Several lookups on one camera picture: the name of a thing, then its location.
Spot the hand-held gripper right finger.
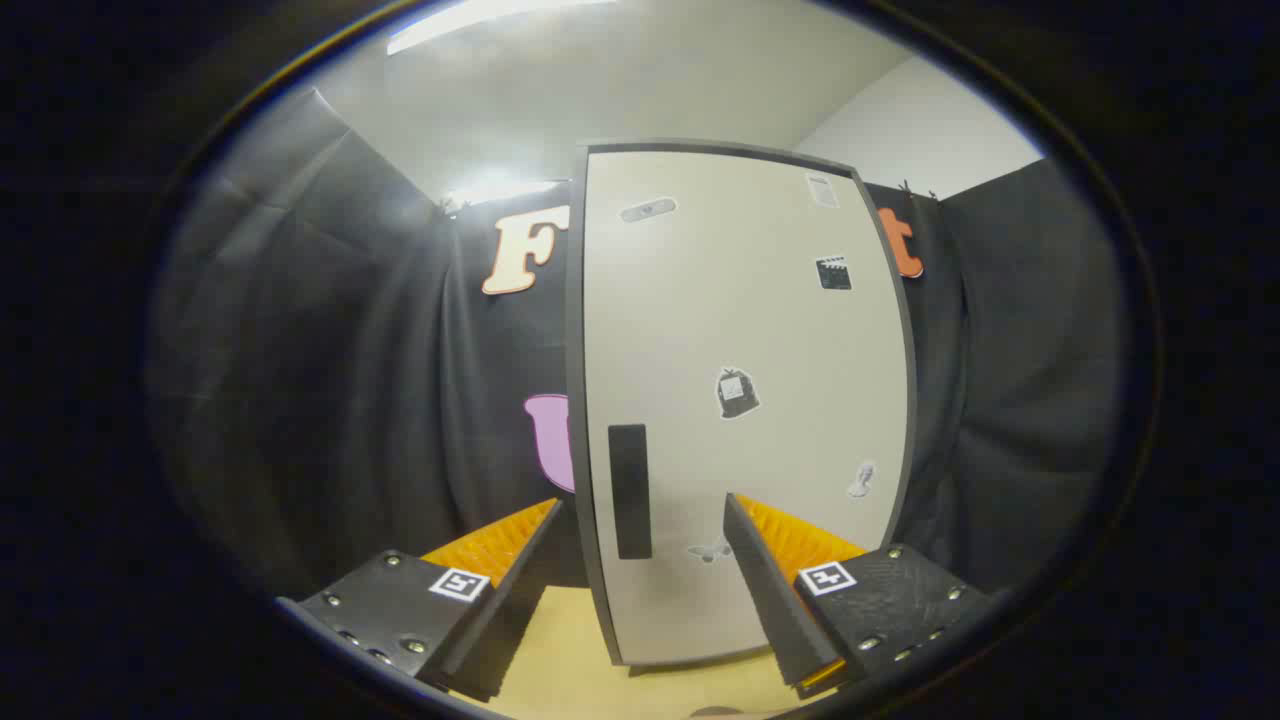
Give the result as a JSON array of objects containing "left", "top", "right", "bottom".
[{"left": 724, "top": 493, "right": 991, "bottom": 699}]

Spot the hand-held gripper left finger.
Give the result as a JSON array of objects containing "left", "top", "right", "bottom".
[{"left": 278, "top": 498, "right": 564, "bottom": 703}]

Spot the grey shoe cabinet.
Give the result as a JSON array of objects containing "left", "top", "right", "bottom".
[{"left": 565, "top": 138, "right": 919, "bottom": 669}]

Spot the white shoe cabinet door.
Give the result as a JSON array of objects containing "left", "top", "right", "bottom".
[{"left": 583, "top": 150, "right": 911, "bottom": 663}]

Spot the black backdrop cloth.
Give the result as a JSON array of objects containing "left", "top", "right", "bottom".
[{"left": 150, "top": 88, "right": 1126, "bottom": 601}]

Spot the black door handle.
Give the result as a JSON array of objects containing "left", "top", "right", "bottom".
[{"left": 608, "top": 424, "right": 653, "bottom": 561}]

